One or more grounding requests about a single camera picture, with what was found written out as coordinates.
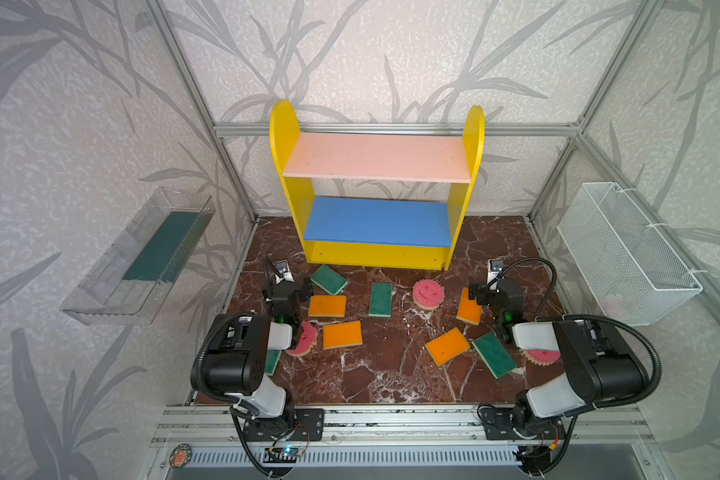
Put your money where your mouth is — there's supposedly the orange sponge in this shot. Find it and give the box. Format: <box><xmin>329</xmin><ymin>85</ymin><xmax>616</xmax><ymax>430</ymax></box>
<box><xmin>456</xmin><ymin>288</ymin><xmax>483</xmax><ymax>325</ymax></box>
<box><xmin>322</xmin><ymin>321</ymin><xmax>363</xmax><ymax>350</ymax></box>
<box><xmin>425</xmin><ymin>328</ymin><xmax>470</xmax><ymax>366</ymax></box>
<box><xmin>308</xmin><ymin>295</ymin><xmax>347</xmax><ymax>318</ymax></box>

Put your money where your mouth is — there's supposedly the pink smiley sponge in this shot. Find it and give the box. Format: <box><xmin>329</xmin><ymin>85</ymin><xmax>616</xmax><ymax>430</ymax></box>
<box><xmin>521</xmin><ymin>349</ymin><xmax>561</xmax><ymax>366</ymax></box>
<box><xmin>286</xmin><ymin>322</ymin><xmax>318</xmax><ymax>357</ymax></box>
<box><xmin>412</xmin><ymin>279</ymin><xmax>445</xmax><ymax>310</ymax></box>

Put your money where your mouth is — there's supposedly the green sponge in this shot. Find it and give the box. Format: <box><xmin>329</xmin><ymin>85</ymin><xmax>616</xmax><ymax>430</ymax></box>
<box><xmin>310</xmin><ymin>265</ymin><xmax>348</xmax><ymax>296</ymax></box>
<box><xmin>472</xmin><ymin>333</ymin><xmax>517</xmax><ymax>379</ymax></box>
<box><xmin>368</xmin><ymin>282</ymin><xmax>394</xmax><ymax>318</ymax></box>

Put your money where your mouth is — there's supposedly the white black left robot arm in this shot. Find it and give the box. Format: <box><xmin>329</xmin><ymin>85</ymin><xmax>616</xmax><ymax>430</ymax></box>
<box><xmin>190</xmin><ymin>280</ymin><xmax>313</xmax><ymax>430</ymax></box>

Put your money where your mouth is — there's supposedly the green sponge under left arm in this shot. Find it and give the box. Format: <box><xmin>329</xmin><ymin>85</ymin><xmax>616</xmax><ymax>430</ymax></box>
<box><xmin>265</xmin><ymin>350</ymin><xmax>282</xmax><ymax>376</ymax></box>

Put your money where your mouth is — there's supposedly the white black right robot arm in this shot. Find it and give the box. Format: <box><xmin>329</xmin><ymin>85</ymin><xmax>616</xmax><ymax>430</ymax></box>
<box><xmin>467</xmin><ymin>277</ymin><xmax>663</xmax><ymax>438</ymax></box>

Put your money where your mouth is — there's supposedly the yellow shelf with coloured boards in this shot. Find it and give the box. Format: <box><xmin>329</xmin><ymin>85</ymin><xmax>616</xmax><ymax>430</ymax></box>
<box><xmin>269</xmin><ymin>100</ymin><xmax>486</xmax><ymax>271</ymax></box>

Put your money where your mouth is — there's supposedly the green pad in clear bin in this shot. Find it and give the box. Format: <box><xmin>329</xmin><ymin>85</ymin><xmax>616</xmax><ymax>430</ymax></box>
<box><xmin>123</xmin><ymin>211</ymin><xmax>212</xmax><ymax>283</ymax></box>

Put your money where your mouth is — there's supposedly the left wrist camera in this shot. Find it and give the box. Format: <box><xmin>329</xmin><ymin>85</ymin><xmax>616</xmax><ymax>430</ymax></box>
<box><xmin>274</xmin><ymin>260</ymin><xmax>294</xmax><ymax>283</ymax></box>

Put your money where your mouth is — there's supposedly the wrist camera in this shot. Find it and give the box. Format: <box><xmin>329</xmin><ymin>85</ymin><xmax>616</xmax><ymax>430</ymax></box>
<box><xmin>274</xmin><ymin>260</ymin><xmax>294</xmax><ymax>283</ymax></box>
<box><xmin>487</xmin><ymin>259</ymin><xmax>504</xmax><ymax>283</ymax></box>

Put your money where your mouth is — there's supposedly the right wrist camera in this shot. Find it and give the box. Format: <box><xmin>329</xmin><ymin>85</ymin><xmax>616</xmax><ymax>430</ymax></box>
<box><xmin>487</xmin><ymin>259</ymin><xmax>504</xmax><ymax>283</ymax></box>

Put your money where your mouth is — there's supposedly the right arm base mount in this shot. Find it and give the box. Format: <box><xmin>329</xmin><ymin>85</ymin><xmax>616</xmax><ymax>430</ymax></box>
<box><xmin>476</xmin><ymin>404</ymin><xmax>567</xmax><ymax>443</ymax></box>

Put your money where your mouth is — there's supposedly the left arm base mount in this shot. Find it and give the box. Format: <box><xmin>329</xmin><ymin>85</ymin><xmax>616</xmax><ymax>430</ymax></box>
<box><xmin>243</xmin><ymin>408</ymin><xmax>325</xmax><ymax>442</ymax></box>

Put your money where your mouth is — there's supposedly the white wire mesh basket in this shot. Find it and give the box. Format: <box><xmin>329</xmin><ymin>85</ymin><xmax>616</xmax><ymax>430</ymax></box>
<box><xmin>558</xmin><ymin>182</ymin><xmax>703</xmax><ymax>326</ymax></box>

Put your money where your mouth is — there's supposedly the clear plastic wall bin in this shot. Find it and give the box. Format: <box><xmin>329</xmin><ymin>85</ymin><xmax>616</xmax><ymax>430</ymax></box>
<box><xmin>61</xmin><ymin>187</ymin><xmax>216</xmax><ymax>326</ymax></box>

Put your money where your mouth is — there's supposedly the aluminium front rail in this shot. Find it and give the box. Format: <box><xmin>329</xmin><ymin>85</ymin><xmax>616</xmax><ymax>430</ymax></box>
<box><xmin>149</xmin><ymin>404</ymin><xmax>656</xmax><ymax>447</ymax></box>

